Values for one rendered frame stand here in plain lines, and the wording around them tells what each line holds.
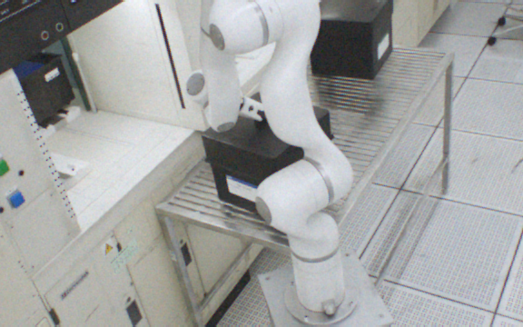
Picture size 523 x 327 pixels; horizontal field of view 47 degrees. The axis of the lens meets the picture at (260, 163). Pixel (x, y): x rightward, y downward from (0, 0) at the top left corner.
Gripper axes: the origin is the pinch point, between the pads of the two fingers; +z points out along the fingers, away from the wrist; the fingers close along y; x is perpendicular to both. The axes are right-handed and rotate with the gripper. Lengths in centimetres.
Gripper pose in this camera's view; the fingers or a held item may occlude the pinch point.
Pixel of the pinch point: (261, 116)
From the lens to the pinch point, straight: 180.1
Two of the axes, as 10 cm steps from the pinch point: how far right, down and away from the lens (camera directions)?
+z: 5.4, 2.0, 8.2
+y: -7.7, -2.7, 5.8
